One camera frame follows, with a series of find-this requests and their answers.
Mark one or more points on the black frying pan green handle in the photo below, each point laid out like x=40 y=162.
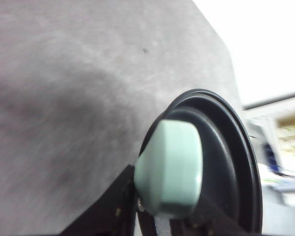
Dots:
x=198 y=147

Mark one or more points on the white shelf frame background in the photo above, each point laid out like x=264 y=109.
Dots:
x=272 y=122

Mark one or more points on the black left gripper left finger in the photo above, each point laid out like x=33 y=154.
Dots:
x=113 y=214

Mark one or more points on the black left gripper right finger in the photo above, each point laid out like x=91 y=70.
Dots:
x=207 y=219

